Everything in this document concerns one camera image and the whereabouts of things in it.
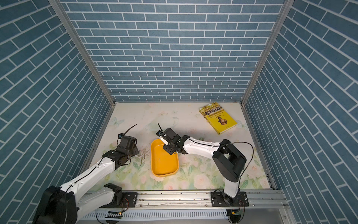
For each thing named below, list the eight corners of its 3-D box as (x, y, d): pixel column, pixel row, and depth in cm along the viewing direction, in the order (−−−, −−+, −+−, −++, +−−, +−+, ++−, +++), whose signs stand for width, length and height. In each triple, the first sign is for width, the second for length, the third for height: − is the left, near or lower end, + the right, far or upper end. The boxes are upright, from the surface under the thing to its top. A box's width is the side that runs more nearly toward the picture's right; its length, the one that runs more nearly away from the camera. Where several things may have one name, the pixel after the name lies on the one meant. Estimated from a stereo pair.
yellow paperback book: (219, 134, 102) (219, 131, 100) (198, 109, 118) (199, 107, 115) (236, 125, 108) (237, 123, 105) (214, 103, 123) (215, 100, 121)
